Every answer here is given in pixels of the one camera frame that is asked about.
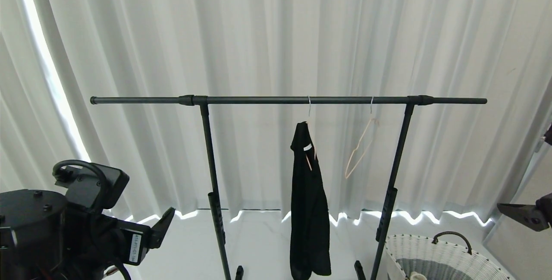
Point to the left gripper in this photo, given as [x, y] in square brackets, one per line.
[136, 245]

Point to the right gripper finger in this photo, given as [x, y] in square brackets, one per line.
[524, 215]

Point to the black garment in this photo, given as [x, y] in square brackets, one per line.
[308, 219]

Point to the pink clothes hanger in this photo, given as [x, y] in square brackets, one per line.
[309, 107]
[360, 150]

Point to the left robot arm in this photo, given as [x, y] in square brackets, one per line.
[30, 228]

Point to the white laundry basket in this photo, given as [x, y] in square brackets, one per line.
[440, 254]

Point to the black clothes rack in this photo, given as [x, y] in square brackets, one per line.
[258, 100]

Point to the cream printed garment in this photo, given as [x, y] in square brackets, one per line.
[417, 276]

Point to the white curtain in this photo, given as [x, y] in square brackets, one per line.
[258, 25]

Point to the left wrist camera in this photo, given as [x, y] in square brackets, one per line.
[99, 185]

